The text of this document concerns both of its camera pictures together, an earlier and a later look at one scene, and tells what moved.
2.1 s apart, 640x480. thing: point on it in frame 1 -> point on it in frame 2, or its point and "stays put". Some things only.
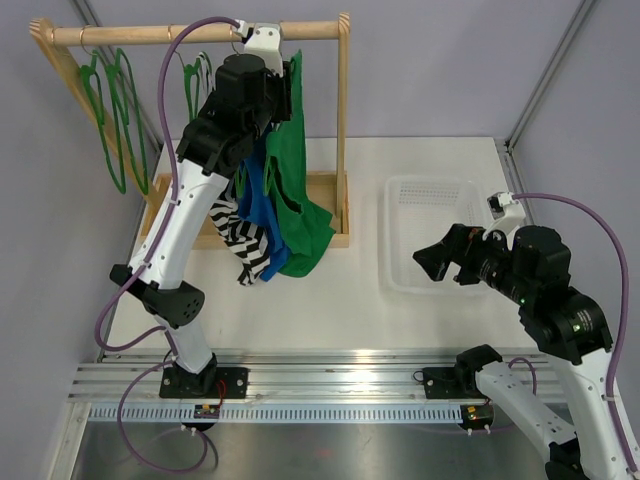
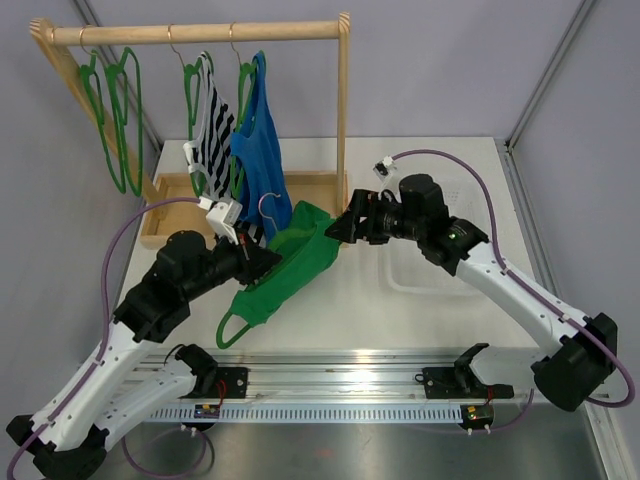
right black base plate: (443, 383) stays put
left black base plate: (231, 383) stays put
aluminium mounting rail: (121, 375) stays put
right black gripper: (462, 246) -> (365, 203)
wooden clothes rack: (329, 188) stays put
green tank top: (301, 221) -> (304, 249)
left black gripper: (280, 82) -> (254, 260)
